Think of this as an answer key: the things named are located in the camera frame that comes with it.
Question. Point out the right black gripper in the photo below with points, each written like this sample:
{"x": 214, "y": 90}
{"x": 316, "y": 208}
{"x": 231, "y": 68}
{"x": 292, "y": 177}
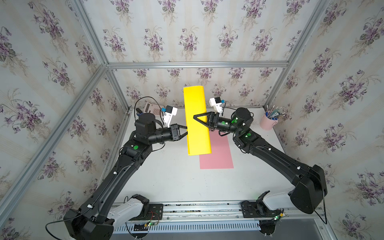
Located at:
{"x": 215, "y": 121}

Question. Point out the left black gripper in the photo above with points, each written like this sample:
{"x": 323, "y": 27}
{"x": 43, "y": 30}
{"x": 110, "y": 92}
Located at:
{"x": 175, "y": 136}

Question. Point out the yellow rectangular paper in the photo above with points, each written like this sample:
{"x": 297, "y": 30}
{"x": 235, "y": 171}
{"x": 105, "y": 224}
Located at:
{"x": 198, "y": 138}

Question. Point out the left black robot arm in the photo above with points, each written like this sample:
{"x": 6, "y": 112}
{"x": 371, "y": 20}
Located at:
{"x": 131, "y": 157}

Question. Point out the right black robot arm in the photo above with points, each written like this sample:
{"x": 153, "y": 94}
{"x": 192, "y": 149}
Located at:
{"x": 309, "y": 182}

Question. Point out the pink rectangular paper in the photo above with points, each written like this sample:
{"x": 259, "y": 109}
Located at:
{"x": 221, "y": 157}

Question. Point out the pink calculator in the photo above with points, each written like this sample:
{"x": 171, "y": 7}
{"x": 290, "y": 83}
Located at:
{"x": 153, "y": 108}

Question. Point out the pink pen cup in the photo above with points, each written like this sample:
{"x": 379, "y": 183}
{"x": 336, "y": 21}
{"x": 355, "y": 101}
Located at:
{"x": 267, "y": 123}

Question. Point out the pens in cup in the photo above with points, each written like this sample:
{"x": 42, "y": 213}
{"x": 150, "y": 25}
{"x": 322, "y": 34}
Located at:
{"x": 274, "y": 113}

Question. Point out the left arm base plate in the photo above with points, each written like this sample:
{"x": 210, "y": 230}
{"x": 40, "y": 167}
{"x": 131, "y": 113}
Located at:
{"x": 150, "y": 212}

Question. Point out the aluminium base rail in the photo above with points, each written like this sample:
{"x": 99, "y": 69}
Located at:
{"x": 198, "y": 210}

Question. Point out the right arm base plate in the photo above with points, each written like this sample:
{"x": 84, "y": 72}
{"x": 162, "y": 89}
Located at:
{"x": 260, "y": 210}

